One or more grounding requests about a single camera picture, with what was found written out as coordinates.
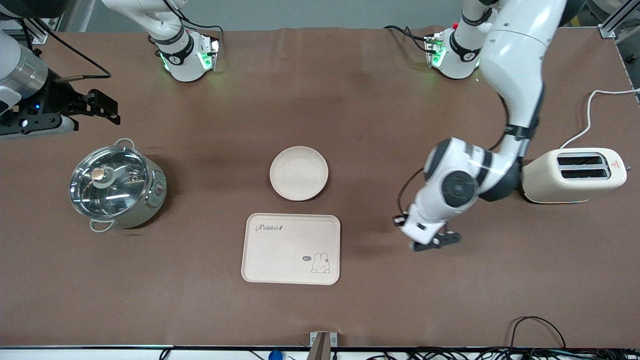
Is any glass pot lid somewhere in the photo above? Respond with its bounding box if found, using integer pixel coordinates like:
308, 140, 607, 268
69, 146, 149, 219

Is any brown table cover mat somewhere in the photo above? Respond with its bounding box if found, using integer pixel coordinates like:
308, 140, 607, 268
0, 26, 640, 349

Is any black looped cable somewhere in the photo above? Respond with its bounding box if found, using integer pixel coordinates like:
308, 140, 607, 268
507, 316, 567, 351

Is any white toaster power cable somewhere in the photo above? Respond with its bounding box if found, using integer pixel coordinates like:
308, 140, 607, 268
559, 88, 640, 150

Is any grey metal table bracket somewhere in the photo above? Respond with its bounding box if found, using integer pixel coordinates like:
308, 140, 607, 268
309, 331, 338, 360

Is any cream rabbit print tray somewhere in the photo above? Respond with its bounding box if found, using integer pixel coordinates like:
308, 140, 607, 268
241, 213, 341, 286

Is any steel pot with glass lid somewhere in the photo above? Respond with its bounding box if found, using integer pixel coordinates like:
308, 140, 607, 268
68, 138, 167, 233

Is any black arm base cable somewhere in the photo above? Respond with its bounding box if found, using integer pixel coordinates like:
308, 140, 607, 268
383, 25, 432, 54
177, 20, 225, 51

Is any cream two-slot toaster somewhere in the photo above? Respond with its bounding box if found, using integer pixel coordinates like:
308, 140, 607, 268
521, 147, 632, 204

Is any round cream plate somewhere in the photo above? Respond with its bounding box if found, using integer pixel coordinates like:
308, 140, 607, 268
269, 146, 329, 202

